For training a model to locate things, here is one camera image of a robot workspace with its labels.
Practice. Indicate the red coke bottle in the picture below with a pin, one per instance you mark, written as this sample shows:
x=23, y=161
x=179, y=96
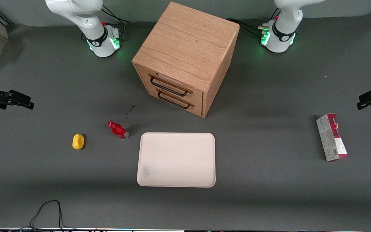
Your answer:
x=118, y=130

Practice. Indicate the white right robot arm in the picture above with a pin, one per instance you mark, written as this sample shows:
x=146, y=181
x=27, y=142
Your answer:
x=98, y=38

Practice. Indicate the cream rectangular tray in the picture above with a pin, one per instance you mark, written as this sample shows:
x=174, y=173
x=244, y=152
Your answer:
x=175, y=159

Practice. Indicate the red and grey carton box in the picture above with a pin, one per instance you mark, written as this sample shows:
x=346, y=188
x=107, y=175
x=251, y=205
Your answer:
x=332, y=138

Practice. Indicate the yellow lemon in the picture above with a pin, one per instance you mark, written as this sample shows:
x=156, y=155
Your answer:
x=78, y=141

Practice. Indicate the wooden two-drawer cabinet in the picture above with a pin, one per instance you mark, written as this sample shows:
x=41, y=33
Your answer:
x=188, y=42

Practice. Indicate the grey aluminium frame rail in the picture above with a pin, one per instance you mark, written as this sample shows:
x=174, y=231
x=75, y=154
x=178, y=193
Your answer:
x=2, y=16

